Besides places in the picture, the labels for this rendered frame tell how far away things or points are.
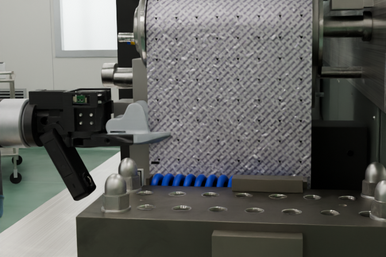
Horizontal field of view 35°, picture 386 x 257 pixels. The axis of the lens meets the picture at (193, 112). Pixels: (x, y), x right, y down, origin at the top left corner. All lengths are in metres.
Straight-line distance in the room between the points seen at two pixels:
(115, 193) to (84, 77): 6.09
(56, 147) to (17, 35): 6.17
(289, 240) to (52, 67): 6.33
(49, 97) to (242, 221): 0.37
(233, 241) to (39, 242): 0.47
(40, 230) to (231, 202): 0.46
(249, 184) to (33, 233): 0.45
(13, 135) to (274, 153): 0.38
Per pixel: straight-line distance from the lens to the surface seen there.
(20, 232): 1.16
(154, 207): 0.77
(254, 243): 0.70
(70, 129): 0.91
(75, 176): 0.94
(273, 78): 0.88
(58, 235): 1.12
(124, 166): 0.85
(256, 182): 0.84
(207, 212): 0.75
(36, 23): 7.00
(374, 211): 0.74
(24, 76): 7.08
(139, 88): 0.98
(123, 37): 0.95
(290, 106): 0.88
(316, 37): 0.89
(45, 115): 0.95
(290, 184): 0.84
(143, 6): 0.90
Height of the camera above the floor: 1.24
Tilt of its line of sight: 7 degrees down
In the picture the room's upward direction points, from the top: 1 degrees counter-clockwise
